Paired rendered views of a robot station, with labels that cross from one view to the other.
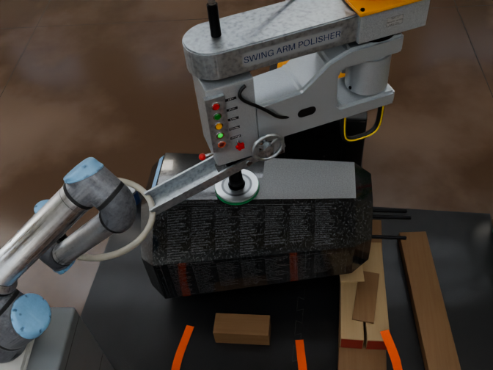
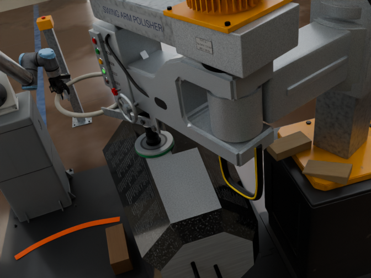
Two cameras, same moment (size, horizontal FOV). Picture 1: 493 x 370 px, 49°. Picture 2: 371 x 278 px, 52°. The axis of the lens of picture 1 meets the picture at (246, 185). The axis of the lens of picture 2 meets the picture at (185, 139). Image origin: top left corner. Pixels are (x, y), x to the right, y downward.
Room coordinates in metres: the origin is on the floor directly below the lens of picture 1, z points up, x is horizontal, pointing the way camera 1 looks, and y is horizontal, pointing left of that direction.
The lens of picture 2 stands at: (1.36, -1.60, 2.09)
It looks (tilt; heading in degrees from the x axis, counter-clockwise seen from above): 37 degrees down; 71
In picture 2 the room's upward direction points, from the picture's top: 11 degrees counter-clockwise
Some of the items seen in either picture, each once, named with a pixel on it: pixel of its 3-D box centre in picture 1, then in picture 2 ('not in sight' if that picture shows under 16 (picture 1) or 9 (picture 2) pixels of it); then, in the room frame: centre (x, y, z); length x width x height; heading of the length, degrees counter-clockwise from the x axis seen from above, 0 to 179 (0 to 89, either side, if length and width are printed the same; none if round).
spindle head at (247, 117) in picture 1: (244, 106); (143, 68); (1.78, -0.03, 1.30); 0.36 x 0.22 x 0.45; 105
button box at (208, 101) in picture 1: (217, 123); (103, 59); (1.63, 0.09, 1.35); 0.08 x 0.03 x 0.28; 105
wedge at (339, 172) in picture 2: not in sight; (327, 169); (2.37, -0.62, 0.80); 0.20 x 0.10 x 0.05; 123
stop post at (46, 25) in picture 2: not in sight; (64, 73); (1.54, 1.93, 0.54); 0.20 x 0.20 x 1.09; 77
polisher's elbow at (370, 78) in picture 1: (367, 65); (235, 106); (1.93, -0.59, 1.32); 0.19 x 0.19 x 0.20
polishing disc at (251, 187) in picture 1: (236, 185); (153, 142); (1.76, 0.05, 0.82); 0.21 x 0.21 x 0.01
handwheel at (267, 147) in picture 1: (264, 142); (133, 105); (1.67, -0.10, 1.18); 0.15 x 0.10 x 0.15; 105
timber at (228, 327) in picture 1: (242, 329); (118, 248); (1.38, 0.11, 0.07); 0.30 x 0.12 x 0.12; 80
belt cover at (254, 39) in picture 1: (303, 29); (169, 16); (1.85, -0.29, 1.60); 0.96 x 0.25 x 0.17; 105
